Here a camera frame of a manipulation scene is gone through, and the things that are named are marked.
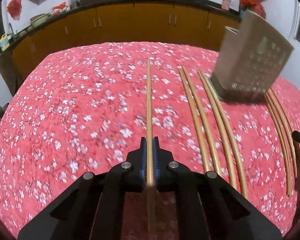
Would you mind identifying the beige perforated utensil holder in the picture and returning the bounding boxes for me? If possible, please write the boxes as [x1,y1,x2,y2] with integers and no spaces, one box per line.
[210,11,294,102]

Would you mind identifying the wooden lower cabinets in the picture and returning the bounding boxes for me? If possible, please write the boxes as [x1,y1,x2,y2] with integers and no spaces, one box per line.
[11,0,241,78]

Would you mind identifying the pink packet on counter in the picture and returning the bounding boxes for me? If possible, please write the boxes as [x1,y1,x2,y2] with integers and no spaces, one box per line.
[222,0,230,11]

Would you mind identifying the orange bag on counter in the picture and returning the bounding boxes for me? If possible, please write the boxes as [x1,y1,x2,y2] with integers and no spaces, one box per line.
[51,2,71,16]

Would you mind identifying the wooden chopstick right trio left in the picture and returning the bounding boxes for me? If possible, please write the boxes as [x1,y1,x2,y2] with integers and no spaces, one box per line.
[268,89,298,178]

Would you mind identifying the wooden chopstick middle pair right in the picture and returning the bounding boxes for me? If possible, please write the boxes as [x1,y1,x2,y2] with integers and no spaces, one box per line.
[265,93,292,197]

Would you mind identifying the wooden chopstick right trio middle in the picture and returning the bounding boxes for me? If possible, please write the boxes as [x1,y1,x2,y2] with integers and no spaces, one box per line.
[270,88,293,133]

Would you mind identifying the wooden chopstick pair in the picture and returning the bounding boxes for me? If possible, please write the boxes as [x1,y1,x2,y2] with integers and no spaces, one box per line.
[201,71,248,199]
[265,93,292,197]

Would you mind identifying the sink faucet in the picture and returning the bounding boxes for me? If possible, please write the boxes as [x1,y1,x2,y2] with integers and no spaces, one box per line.
[8,23,15,38]

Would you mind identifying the black countertop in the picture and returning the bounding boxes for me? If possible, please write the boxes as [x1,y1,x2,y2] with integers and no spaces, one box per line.
[0,0,241,66]

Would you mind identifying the red floral tablecloth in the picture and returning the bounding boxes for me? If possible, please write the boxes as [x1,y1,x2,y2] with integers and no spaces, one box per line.
[0,42,300,237]

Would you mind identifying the wooden chopstick middle pair left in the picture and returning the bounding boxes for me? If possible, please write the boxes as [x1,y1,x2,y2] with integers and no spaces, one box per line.
[201,71,248,199]

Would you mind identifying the red bag on wall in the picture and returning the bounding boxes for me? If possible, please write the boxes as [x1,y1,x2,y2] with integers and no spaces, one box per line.
[7,0,22,21]

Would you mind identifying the wooden chopstick group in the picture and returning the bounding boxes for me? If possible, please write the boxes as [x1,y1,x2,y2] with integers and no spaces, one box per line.
[198,70,237,189]
[182,67,222,175]
[179,68,211,172]

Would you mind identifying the green bowl on counter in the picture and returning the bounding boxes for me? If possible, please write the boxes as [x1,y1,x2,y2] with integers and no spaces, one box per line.
[30,13,50,28]

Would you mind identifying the red plastic bag on bottles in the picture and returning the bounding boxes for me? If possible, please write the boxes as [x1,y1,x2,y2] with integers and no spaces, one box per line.
[239,0,266,19]

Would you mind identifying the yellow detergent bottle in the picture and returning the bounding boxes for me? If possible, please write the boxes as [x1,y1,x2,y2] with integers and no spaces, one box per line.
[0,34,10,51]

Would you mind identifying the wooden chopstick trio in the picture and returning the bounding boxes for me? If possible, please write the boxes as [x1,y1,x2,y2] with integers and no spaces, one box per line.
[268,89,298,178]
[270,88,293,133]

